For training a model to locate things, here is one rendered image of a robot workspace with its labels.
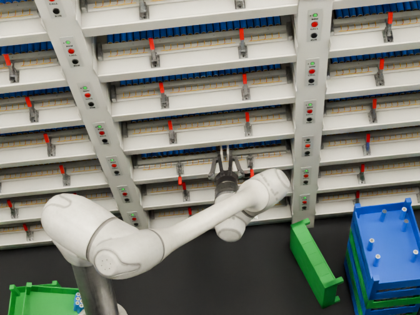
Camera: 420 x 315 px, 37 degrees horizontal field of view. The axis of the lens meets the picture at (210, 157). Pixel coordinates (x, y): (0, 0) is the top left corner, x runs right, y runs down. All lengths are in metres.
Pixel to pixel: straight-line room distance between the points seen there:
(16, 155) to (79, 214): 0.77
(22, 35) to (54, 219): 0.54
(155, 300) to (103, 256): 1.17
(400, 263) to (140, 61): 1.12
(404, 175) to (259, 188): 0.85
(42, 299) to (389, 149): 1.49
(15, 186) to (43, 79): 0.64
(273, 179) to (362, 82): 0.45
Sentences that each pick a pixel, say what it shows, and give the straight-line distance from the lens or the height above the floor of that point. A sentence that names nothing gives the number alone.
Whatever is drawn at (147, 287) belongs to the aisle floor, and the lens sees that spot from 2.73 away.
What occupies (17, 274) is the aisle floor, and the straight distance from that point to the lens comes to 2.92.
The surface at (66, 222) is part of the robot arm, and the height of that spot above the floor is 1.10.
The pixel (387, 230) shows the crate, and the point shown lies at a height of 0.40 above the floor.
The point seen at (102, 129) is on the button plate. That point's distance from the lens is 2.15.
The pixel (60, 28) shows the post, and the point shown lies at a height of 1.27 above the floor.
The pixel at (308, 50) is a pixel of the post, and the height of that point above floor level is 1.08.
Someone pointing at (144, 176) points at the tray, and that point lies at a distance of 2.40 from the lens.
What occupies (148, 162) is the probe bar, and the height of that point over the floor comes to 0.53.
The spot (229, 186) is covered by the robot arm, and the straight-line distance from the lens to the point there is 2.12.
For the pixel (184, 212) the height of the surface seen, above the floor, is 0.13.
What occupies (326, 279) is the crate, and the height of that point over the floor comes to 0.20.
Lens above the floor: 2.44
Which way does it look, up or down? 54 degrees down
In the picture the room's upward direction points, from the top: 9 degrees counter-clockwise
